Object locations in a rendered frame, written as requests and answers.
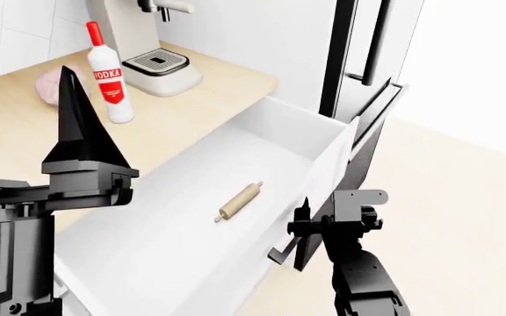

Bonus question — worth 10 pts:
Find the grey metal camera bracket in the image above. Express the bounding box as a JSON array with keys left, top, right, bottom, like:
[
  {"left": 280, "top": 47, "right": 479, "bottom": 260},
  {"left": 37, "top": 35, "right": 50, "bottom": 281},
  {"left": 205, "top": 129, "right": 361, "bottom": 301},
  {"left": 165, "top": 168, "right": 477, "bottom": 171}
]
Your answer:
[{"left": 333, "top": 189, "right": 389, "bottom": 222}]

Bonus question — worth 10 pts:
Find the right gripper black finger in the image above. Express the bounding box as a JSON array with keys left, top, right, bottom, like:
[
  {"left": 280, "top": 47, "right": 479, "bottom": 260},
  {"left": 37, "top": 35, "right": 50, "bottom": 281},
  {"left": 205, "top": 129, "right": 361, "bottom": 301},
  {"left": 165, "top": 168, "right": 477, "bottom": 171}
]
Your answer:
[
  {"left": 359, "top": 205, "right": 386, "bottom": 232},
  {"left": 293, "top": 196, "right": 312, "bottom": 224}
]

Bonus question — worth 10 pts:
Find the wooden rolling pin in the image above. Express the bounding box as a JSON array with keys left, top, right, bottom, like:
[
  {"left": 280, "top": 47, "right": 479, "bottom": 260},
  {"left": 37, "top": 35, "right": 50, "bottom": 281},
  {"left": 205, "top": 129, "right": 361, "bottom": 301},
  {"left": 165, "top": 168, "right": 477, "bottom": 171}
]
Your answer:
[{"left": 213, "top": 180, "right": 264, "bottom": 224}]

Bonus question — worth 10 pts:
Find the pink lump of meat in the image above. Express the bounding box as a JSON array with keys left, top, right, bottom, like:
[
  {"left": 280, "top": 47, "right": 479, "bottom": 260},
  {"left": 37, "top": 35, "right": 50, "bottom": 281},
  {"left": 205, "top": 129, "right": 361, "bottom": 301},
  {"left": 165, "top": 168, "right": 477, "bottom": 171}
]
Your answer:
[{"left": 34, "top": 63, "right": 95, "bottom": 107}]

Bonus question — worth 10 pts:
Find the black refrigerator handle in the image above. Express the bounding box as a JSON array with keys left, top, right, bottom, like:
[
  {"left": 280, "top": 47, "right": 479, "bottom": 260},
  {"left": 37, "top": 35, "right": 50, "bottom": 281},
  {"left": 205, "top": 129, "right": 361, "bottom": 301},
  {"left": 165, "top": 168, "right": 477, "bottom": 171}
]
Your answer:
[{"left": 346, "top": 0, "right": 394, "bottom": 87}]

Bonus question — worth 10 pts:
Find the black drawer handle bar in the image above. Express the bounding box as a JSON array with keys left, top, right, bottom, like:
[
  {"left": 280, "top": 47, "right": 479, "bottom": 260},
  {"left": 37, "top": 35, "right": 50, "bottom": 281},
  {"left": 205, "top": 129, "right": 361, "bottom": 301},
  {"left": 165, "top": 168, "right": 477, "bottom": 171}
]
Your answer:
[{"left": 267, "top": 83, "right": 408, "bottom": 265}]

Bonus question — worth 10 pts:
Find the white drawer with dark front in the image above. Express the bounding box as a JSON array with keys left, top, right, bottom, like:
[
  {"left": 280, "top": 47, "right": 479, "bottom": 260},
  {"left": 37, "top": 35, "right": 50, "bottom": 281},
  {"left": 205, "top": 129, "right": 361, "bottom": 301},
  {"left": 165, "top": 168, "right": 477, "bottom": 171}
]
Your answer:
[{"left": 53, "top": 83, "right": 408, "bottom": 316}]

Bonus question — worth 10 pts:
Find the cream coffee machine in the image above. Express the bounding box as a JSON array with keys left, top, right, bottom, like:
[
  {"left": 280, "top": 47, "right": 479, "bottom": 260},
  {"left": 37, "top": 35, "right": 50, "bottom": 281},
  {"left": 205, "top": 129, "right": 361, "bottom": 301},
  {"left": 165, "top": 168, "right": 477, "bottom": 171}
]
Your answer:
[{"left": 84, "top": 0, "right": 205, "bottom": 98}]

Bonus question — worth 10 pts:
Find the white red vodka bottle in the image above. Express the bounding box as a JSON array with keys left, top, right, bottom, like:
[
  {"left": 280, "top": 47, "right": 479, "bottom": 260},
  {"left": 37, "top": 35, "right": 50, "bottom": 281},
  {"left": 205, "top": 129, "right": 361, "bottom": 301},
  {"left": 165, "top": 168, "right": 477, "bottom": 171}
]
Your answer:
[{"left": 85, "top": 20, "right": 136, "bottom": 125}]

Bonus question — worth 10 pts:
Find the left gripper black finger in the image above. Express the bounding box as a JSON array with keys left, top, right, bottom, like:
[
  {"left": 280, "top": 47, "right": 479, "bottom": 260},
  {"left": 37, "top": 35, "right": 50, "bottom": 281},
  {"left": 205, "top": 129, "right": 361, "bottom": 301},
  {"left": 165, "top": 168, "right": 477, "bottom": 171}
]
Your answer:
[
  {"left": 71, "top": 68, "right": 133, "bottom": 168},
  {"left": 41, "top": 65, "right": 89, "bottom": 163}
]

